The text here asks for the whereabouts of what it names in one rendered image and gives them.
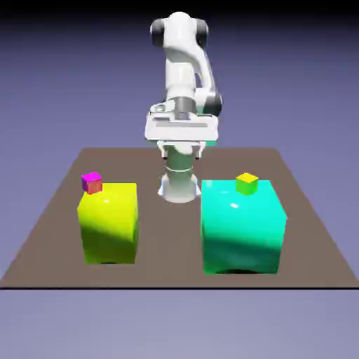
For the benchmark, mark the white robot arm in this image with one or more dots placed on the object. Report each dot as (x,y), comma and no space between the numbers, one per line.
(179,73)

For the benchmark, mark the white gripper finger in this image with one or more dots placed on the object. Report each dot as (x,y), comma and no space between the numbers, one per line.
(200,149)
(163,150)

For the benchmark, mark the small magenta cube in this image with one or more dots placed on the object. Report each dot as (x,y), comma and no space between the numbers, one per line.
(91,183)

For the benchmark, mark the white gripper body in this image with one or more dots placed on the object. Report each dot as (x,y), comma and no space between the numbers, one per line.
(181,131)

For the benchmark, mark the large turquoise box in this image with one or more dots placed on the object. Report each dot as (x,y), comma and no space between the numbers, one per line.
(241,227)

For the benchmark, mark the large yellow box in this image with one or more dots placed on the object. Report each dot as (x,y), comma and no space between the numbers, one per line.
(109,221)

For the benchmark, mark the small yellow cube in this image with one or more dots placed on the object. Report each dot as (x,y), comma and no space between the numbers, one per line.
(246,183)

